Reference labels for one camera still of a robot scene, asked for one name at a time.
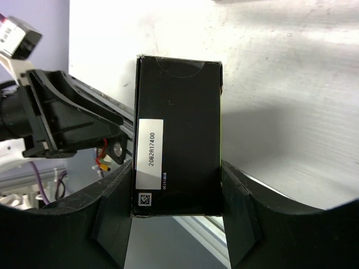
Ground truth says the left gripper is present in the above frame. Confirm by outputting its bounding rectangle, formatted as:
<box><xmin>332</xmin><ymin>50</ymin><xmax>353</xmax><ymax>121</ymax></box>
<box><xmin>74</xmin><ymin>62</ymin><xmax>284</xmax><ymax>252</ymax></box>
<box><xmin>19</xmin><ymin>69</ymin><xmax>123</xmax><ymax>159</ymax></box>

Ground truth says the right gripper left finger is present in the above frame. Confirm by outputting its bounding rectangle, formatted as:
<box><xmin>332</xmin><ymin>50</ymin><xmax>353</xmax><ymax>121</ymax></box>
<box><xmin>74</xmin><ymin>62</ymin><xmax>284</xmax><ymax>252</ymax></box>
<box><xmin>1</xmin><ymin>161</ymin><xmax>132</xmax><ymax>268</ymax></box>

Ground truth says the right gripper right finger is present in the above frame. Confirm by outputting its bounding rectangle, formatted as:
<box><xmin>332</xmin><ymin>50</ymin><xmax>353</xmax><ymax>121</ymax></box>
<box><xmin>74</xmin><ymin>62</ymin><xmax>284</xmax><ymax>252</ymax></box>
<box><xmin>222</xmin><ymin>161</ymin><xmax>358</xmax><ymax>268</ymax></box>

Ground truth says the green black razor box front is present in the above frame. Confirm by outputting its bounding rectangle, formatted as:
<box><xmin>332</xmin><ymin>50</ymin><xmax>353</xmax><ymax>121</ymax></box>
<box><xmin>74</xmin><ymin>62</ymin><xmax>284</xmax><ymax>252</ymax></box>
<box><xmin>131</xmin><ymin>55</ymin><xmax>223</xmax><ymax>217</ymax></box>

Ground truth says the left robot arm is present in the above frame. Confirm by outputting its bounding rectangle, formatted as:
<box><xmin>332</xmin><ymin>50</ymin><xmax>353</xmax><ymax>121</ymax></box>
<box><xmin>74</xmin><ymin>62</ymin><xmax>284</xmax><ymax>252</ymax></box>
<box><xmin>1</xmin><ymin>69</ymin><xmax>127</xmax><ymax>165</ymax></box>

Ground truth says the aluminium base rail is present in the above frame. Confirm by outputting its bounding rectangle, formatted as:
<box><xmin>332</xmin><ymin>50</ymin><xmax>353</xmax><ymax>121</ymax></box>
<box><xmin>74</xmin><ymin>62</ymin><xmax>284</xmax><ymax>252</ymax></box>
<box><xmin>0</xmin><ymin>75</ymin><xmax>233</xmax><ymax>267</ymax></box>

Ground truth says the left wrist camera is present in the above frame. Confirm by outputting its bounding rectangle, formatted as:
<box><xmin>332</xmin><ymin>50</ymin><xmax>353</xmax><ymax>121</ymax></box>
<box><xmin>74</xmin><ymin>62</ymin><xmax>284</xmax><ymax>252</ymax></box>
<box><xmin>0</xmin><ymin>12</ymin><xmax>43</xmax><ymax>82</ymax></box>

